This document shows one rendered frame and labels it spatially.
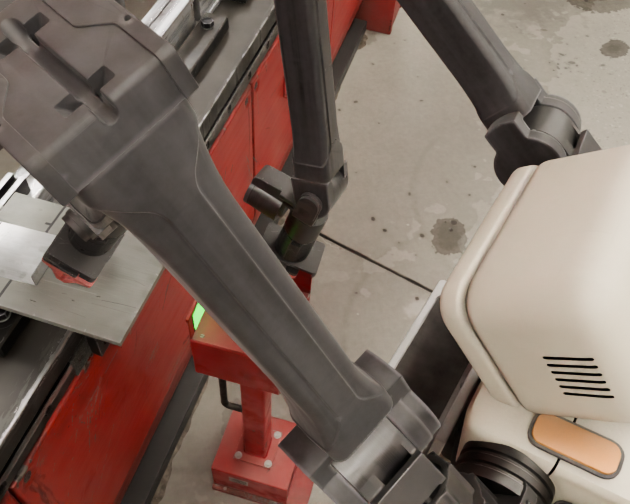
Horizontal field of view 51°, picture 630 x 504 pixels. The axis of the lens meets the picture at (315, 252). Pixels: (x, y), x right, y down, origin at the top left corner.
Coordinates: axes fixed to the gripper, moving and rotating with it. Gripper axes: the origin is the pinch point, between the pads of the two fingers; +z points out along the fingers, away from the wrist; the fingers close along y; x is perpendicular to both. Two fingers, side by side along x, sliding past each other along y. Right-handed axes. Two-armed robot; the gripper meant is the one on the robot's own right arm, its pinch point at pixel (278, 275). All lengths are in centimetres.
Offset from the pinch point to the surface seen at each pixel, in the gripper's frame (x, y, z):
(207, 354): 15.1, 6.3, 7.7
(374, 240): -78, -31, 75
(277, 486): 14, -21, 65
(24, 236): 17.4, 36.2, -11.4
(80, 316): 27.1, 23.3, -14.5
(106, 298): 23.6, 21.4, -15.0
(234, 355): 15.2, 2.1, 4.3
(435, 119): -145, -42, 73
